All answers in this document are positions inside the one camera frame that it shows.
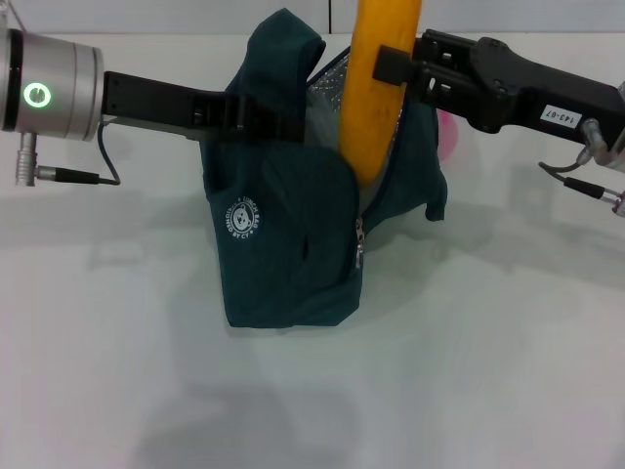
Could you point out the dark teal lunch bag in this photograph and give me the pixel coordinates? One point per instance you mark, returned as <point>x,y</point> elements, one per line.
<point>283,273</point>

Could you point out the pink peach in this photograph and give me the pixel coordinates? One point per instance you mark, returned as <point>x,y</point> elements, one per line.
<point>448,137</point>

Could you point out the yellow banana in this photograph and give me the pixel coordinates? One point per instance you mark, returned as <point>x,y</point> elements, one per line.
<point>376,98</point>

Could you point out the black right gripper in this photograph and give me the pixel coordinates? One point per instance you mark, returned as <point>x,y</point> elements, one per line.
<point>527,93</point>

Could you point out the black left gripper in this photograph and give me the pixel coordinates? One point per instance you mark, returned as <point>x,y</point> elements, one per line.
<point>151,107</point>

